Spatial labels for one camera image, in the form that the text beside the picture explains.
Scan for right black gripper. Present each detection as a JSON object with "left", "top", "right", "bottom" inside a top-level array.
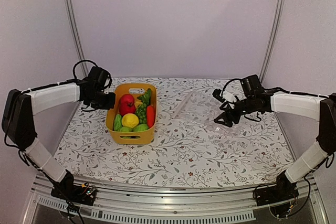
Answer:
[{"left": 214, "top": 96, "right": 256, "bottom": 127}]

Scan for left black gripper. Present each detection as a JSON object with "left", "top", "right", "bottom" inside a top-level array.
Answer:
[{"left": 87, "top": 89, "right": 117, "bottom": 110}]

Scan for red toy tomato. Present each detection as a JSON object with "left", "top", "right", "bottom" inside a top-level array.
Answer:
[{"left": 119, "top": 94, "right": 136, "bottom": 116}]

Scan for clear zip top bag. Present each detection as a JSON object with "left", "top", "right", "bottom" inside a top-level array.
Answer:
[{"left": 172, "top": 90, "right": 242, "bottom": 137}]

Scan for yellow toy lemon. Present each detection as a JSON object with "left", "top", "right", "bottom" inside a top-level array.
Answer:
[{"left": 121, "top": 113, "right": 139, "bottom": 128}]

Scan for yellow plastic basket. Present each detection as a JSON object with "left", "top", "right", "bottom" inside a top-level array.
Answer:
[{"left": 106, "top": 83, "right": 157, "bottom": 145}]

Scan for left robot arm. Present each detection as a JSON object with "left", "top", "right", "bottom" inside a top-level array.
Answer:
[{"left": 2, "top": 83, "right": 116, "bottom": 200}]

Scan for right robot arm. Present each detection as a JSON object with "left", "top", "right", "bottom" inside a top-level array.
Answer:
[{"left": 213, "top": 88, "right": 335, "bottom": 201}]

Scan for green toy cucumber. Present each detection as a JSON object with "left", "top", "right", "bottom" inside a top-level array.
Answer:
[{"left": 113, "top": 114, "right": 122, "bottom": 132}]

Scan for green toy grapes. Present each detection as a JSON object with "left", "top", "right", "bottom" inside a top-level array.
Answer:
[{"left": 135, "top": 103, "right": 148, "bottom": 124}]

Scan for green toy lettuce leaf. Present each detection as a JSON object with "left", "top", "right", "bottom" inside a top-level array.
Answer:
[{"left": 137, "top": 88, "right": 152, "bottom": 106}]

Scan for orange toy carrot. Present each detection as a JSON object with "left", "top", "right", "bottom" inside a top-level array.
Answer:
[{"left": 146, "top": 105, "right": 155, "bottom": 128}]

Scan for green toy lime right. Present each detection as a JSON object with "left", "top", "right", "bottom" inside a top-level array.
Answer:
[{"left": 132, "top": 123, "right": 149, "bottom": 132}]

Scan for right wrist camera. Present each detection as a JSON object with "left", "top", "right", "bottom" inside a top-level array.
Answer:
[{"left": 212, "top": 89, "right": 238, "bottom": 103}]

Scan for left black cable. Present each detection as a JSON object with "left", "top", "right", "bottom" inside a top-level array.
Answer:
[{"left": 67, "top": 59, "right": 111, "bottom": 112}]

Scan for black cable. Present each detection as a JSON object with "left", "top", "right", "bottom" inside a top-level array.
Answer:
[
  {"left": 67, "top": 59, "right": 111, "bottom": 112},
  {"left": 220, "top": 77, "right": 331, "bottom": 122}
]

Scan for right black cable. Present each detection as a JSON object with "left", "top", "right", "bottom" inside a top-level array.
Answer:
[{"left": 220, "top": 77, "right": 331, "bottom": 122}]

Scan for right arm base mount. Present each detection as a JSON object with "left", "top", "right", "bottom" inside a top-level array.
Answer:
[{"left": 253, "top": 172, "right": 299, "bottom": 219}]

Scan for front aluminium rail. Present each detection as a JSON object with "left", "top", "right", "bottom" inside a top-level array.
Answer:
[{"left": 21, "top": 175, "right": 331, "bottom": 223}]

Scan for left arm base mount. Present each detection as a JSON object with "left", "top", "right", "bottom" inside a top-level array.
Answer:
[{"left": 51, "top": 170, "right": 97, "bottom": 206}]

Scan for left aluminium frame post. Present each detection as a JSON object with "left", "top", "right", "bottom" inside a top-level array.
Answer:
[{"left": 59, "top": 0, "right": 92, "bottom": 83}]

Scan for aluminium frame post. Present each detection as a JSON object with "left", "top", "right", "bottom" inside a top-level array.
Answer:
[
  {"left": 259, "top": 0, "right": 285, "bottom": 83},
  {"left": 59, "top": 0, "right": 92, "bottom": 83}
]

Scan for right aluminium frame post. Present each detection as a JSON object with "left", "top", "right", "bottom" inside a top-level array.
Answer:
[{"left": 259, "top": 0, "right": 285, "bottom": 83}]

